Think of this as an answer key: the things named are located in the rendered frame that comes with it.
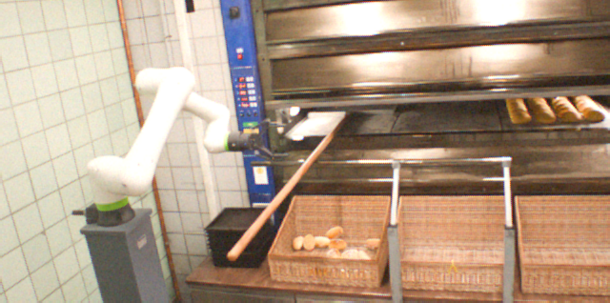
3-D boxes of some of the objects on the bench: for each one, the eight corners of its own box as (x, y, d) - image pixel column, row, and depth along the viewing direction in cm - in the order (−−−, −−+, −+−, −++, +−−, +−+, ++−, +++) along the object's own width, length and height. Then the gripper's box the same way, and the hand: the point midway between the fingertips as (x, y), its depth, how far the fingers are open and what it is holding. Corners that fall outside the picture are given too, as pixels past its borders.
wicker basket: (512, 243, 262) (513, 194, 255) (625, 244, 245) (629, 193, 238) (519, 294, 218) (520, 239, 211) (655, 298, 200) (662, 239, 193)
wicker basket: (299, 237, 300) (294, 193, 293) (396, 241, 282) (392, 194, 275) (269, 281, 255) (261, 232, 248) (380, 289, 237) (376, 236, 230)
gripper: (242, 112, 233) (287, 111, 226) (250, 165, 239) (294, 164, 232) (235, 116, 226) (280, 114, 219) (243, 170, 232) (288, 170, 225)
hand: (285, 140), depth 226 cm, fingers open, 13 cm apart
